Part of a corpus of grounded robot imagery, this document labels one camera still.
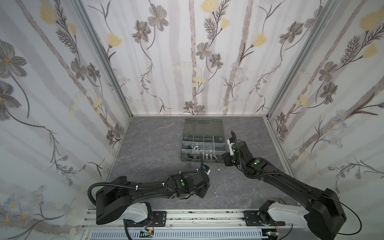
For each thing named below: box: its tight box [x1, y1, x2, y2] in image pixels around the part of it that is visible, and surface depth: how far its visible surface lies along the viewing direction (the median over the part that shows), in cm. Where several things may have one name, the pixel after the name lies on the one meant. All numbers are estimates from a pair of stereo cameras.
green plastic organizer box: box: [180, 118, 226, 163], surface depth 103 cm
